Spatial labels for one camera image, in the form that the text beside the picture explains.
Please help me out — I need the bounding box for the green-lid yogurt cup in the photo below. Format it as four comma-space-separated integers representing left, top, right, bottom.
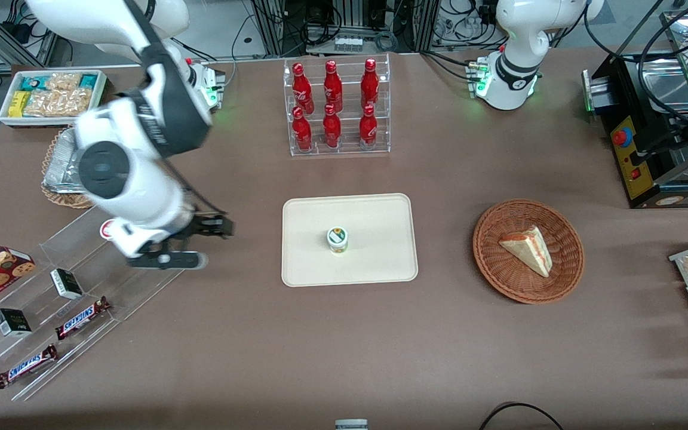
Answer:
327, 227, 349, 255

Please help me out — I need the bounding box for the aluminium foil tray stack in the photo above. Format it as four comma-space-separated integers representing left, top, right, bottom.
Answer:
44, 127, 91, 195

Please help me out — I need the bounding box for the cream plastic tray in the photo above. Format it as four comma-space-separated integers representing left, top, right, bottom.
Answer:
281, 193, 419, 288

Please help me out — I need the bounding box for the clear acrylic step stand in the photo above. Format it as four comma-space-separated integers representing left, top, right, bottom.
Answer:
0, 245, 119, 402
38, 206, 190, 323

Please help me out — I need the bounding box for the red cola bottle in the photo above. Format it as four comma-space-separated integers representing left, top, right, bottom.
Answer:
322, 103, 342, 148
292, 106, 314, 151
292, 62, 314, 114
361, 58, 380, 108
359, 105, 378, 148
324, 60, 343, 113

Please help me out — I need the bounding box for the small black box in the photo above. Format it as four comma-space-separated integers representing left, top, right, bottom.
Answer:
0, 308, 33, 338
50, 268, 85, 300

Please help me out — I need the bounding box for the wicker basket with foil trays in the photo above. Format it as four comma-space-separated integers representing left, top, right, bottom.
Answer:
41, 128, 99, 210

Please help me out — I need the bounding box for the Snickers chocolate bar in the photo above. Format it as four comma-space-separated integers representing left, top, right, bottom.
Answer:
0, 345, 59, 390
56, 297, 112, 341

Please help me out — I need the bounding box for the clear acrylic bottle rack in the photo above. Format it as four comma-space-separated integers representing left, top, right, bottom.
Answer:
283, 54, 391, 157

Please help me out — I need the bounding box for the clear cracker bag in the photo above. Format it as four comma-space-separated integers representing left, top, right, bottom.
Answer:
24, 88, 94, 118
45, 72, 82, 91

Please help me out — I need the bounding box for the white plastic bin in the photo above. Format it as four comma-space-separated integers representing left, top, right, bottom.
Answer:
0, 69, 110, 128

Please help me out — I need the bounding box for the yellow snack packet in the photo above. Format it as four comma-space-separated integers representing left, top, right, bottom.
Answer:
8, 90, 31, 118

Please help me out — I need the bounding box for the wicker basket with sandwich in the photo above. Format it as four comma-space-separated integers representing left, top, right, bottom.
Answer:
472, 198, 585, 305

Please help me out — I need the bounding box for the triangular sandwich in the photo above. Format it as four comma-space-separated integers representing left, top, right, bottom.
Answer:
498, 225, 554, 278

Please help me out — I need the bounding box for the black machine with yellow panel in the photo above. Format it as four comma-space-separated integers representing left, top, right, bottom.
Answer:
582, 51, 688, 210

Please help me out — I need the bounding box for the black cable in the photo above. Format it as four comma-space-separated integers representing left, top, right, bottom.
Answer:
478, 403, 566, 430

